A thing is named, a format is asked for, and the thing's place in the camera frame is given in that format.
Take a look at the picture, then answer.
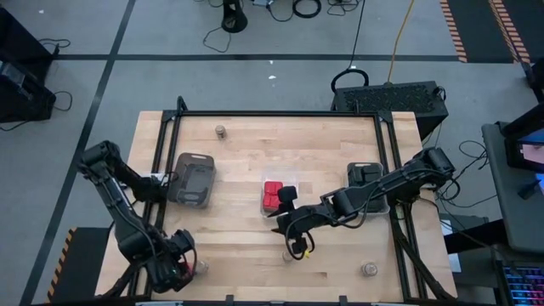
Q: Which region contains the yellow hanging cable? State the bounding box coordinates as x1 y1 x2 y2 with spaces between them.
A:
385 0 416 85

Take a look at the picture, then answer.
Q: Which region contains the computer monitor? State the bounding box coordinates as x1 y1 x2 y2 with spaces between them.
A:
503 104 544 173

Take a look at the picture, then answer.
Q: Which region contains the black metal table frame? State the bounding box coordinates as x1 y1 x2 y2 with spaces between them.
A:
101 96 458 303

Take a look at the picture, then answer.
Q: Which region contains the black equipment case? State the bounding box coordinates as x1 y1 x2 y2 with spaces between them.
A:
0 6 55 69

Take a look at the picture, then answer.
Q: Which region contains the black mat striped edge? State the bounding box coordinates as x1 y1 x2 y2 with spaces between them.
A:
45 226 111 305
439 0 544 65

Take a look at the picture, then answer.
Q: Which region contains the small black desk device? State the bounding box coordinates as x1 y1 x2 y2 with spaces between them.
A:
517 180 541 201

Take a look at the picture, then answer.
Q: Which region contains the black round stand base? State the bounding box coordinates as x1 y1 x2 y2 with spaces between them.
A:
220 0 249 34

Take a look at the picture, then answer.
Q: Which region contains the backlit keyboard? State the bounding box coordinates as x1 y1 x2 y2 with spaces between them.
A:
502 263 544 306

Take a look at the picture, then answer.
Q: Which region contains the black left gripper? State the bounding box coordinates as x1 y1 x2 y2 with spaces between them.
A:
144 231 196 294

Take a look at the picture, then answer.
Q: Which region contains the white plastic bin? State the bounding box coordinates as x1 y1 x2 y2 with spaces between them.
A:
345 161 391 215

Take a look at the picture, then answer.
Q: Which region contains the dark grey plastic bin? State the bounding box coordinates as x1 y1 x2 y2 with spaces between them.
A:
167 151 218 210

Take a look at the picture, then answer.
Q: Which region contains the black perforated computer case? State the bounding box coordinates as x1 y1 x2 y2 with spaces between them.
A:
331 80 450 141

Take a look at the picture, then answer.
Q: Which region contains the grey desk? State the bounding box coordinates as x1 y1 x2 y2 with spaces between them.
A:
481 121 544 256

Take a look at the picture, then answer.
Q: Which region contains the black equipment rack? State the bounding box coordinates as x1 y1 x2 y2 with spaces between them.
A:
0 59 58 124

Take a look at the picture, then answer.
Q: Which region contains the coiled black cable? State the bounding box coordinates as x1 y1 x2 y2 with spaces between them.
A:
292 0 323 20

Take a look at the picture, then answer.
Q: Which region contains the black hanging cable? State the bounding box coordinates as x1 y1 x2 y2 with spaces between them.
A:
330 0 371 94

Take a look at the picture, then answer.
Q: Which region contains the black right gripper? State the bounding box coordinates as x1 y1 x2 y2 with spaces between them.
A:
266 185 326 256

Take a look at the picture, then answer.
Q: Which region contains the black equipment stand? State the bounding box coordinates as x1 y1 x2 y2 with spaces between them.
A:
524 57 544 103

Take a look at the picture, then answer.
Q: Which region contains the clear plastic bin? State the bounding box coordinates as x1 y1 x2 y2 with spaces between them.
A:
259 172 298 220

